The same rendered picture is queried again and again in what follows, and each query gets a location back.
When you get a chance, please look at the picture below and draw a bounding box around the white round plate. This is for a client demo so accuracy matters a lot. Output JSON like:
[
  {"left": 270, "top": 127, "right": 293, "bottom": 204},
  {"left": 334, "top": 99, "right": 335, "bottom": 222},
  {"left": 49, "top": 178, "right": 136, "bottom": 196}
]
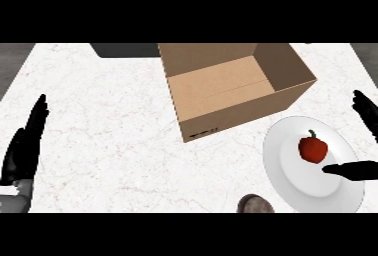
[{"left": 262, "top": 115, "right": 366, "bottom": 214}]

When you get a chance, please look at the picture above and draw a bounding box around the brown cardboard box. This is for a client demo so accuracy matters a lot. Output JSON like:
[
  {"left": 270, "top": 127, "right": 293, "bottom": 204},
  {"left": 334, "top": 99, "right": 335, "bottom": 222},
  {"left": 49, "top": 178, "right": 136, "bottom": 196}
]
[{"left": 157, "top": 43, "right": 319, "bottom": 144}]

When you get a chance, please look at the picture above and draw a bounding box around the dark grey flat appliance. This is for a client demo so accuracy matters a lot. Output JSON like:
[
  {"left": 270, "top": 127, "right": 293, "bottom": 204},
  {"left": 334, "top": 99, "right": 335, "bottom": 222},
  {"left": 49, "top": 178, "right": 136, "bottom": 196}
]
[{"left": 89, "top": 43, "right": 163, "bottom": 59}]

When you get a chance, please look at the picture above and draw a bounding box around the grey rounded robot part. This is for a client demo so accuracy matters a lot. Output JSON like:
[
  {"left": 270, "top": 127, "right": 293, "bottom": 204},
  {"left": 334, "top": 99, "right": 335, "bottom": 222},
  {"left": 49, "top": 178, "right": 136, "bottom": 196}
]
[{"left": 237, "top": 193, "right": 276, "bottom": 214}]

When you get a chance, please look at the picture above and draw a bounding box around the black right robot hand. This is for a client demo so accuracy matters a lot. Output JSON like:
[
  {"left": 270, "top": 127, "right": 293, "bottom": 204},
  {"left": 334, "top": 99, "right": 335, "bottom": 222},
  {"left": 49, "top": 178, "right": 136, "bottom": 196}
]
[{"left": 321, "top": 89, "right": 378, "bottom": 183}]

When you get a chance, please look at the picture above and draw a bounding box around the red bell pepper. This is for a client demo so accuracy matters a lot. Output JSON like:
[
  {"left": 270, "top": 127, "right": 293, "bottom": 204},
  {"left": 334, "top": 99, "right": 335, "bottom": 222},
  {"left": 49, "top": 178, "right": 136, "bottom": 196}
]
[{"left": 297, "top": 129, "right": 330, "bottom": 165}]

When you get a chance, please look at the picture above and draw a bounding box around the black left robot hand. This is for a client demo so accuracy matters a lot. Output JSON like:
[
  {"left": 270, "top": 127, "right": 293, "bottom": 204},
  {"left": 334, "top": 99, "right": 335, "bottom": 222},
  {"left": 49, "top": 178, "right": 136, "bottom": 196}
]
[{"left": 0, "top": 93, "right": 52, "bottom": 186}]

